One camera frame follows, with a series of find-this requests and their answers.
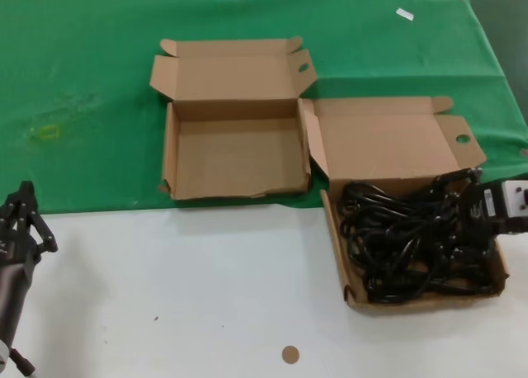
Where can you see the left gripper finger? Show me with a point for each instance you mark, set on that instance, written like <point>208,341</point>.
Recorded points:
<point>43,233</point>
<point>22,204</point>

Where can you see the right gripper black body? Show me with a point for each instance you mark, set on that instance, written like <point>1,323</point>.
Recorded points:
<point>480,213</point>

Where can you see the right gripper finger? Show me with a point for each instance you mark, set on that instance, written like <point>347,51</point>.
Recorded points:
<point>455,179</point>
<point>474,252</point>

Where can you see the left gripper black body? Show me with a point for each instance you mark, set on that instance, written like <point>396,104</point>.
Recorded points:
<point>16,250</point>

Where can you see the cardboard box round hole lid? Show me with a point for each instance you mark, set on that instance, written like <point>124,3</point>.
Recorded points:
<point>383,143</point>

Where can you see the cardboard box oval hole lid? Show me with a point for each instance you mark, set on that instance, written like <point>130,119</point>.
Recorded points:
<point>235,163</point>

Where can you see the green table cloth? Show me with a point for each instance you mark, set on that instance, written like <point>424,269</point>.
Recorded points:
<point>82,64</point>

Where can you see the white label strip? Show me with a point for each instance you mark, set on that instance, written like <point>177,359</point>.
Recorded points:
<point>405,14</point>

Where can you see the brown round disc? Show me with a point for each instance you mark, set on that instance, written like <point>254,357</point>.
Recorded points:
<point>290,355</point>

